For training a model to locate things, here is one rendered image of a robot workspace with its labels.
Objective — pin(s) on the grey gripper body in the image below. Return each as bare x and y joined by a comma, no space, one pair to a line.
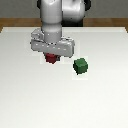
50,44

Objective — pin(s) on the red cube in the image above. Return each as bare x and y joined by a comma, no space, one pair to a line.
50,58

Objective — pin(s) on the green cube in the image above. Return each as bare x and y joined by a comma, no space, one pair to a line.
81,65

